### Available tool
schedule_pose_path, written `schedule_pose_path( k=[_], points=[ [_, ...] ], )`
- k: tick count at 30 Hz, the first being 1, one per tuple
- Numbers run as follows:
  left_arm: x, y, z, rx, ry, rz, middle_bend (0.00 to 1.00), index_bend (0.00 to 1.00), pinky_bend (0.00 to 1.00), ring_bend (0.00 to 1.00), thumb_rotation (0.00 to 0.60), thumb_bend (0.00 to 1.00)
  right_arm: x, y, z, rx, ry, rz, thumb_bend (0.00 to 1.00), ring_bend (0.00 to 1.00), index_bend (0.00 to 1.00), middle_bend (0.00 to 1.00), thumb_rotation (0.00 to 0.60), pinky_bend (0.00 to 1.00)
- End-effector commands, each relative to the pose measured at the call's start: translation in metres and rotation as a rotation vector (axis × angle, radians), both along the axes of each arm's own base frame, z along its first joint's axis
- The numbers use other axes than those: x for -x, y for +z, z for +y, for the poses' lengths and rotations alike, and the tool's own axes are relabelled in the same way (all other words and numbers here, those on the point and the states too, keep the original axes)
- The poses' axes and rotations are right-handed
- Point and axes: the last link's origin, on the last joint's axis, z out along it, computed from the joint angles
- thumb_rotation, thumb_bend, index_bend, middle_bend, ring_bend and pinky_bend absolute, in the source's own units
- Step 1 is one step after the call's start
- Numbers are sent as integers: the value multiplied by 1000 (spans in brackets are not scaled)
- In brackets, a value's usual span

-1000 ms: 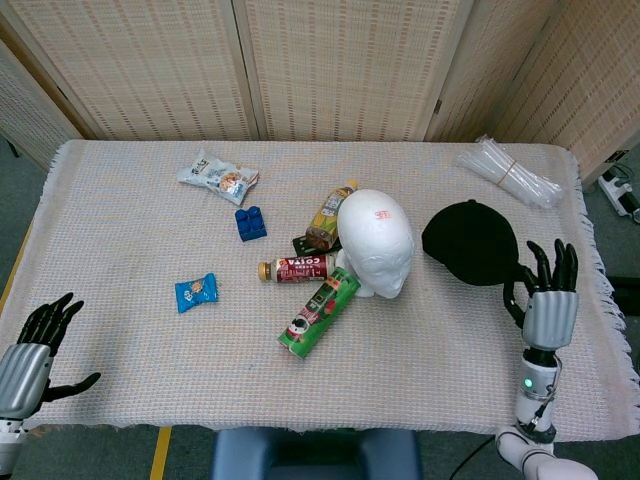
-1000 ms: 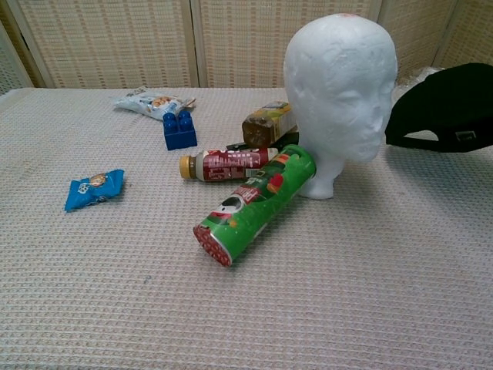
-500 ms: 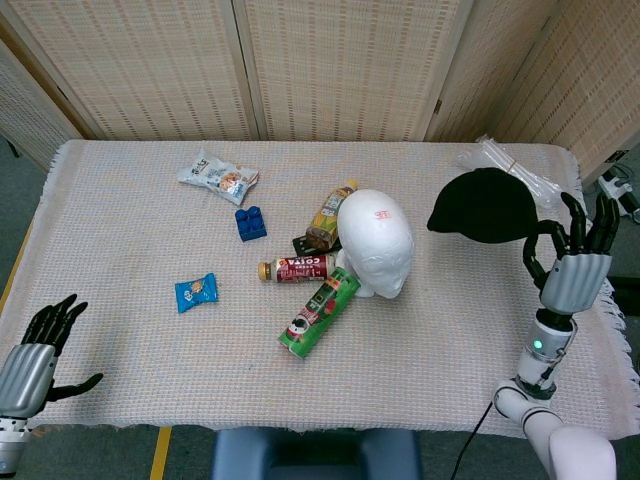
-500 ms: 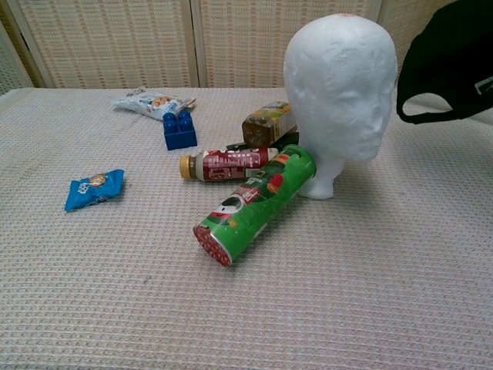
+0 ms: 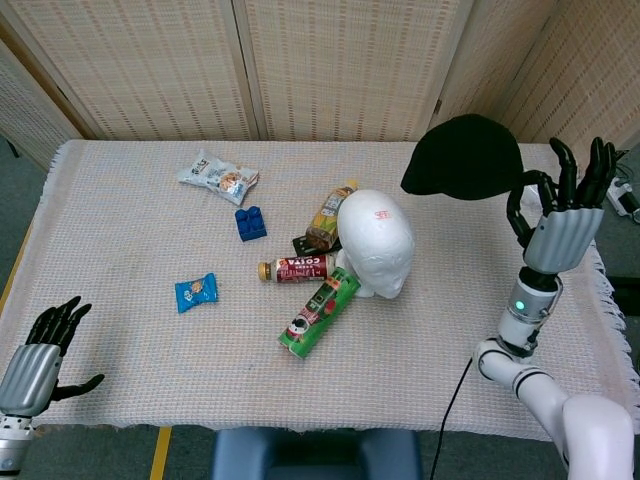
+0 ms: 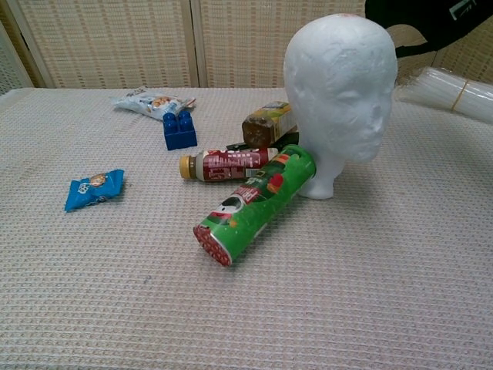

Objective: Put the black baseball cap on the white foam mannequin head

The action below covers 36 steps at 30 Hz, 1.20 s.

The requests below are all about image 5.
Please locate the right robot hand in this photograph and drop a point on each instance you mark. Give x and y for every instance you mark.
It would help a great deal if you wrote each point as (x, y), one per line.
(560, 240)

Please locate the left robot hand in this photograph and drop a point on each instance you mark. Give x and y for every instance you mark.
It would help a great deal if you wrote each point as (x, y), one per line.
(30, 370)

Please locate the black cap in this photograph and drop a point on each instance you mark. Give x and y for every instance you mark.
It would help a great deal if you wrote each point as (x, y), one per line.
(465, 160)

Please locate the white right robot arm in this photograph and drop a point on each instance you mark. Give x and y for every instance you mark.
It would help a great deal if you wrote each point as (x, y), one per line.
(590, 425)

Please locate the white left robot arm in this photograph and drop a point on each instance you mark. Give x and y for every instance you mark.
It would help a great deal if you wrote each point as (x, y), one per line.
(12, 442)

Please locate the white foam mannequin head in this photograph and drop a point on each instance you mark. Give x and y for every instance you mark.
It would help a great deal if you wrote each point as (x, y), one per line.
(380, 240)

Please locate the yellow floor tape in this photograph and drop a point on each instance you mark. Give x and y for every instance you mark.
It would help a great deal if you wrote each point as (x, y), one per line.
(160, 455)
(15, 265)

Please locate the beige woven tablecloth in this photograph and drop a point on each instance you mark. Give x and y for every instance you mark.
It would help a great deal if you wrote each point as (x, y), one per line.
(150, 360)

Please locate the blue snack packet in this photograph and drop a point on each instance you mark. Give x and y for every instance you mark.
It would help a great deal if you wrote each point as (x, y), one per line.
(195, 292)

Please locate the yellow tea bottle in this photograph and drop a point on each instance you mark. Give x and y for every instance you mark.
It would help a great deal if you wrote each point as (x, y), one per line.
(325, 220)

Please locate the green Pringles can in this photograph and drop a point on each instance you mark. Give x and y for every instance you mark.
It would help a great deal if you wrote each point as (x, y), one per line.
(315, 320)

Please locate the small black flat object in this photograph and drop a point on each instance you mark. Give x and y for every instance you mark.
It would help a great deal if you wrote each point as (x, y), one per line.
(301, 245)

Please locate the red Costa drink bottle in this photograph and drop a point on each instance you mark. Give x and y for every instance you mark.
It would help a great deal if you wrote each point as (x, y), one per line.
(300, 267)

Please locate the blue toy building block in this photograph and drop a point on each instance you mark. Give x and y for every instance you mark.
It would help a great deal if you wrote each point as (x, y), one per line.
(250, 225)

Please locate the white snack packet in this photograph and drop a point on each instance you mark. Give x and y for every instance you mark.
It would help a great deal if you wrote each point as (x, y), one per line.
(215, 172)

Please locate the beige folding screen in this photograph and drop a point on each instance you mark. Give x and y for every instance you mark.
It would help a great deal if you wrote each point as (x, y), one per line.
(150, 65)

